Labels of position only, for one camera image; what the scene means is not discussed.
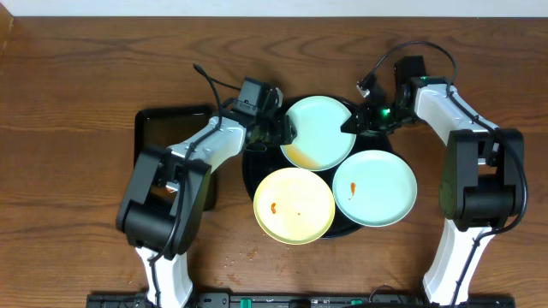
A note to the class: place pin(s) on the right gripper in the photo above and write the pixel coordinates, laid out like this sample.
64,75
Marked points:
366,126

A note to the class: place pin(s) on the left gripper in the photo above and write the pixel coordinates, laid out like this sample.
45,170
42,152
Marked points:
271,133

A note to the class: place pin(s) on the light blue plate top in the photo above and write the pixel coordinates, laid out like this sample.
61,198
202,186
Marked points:
320,143

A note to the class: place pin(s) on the light blue plate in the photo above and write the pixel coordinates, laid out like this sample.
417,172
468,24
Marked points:
374,188
320,143

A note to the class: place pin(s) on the orange green sponge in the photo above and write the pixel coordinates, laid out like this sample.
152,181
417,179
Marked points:
254,150

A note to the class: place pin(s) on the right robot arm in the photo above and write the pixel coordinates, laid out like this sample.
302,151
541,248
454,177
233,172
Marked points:
483,188

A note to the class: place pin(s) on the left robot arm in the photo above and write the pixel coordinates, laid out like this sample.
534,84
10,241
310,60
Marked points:
162,238

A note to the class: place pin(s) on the black rectangular tray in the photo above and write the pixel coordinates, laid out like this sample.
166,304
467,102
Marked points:
162,127

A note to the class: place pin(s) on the yellow plate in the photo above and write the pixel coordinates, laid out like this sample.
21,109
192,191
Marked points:
294,206

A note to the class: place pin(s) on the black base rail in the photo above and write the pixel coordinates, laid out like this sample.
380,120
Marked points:
225,300

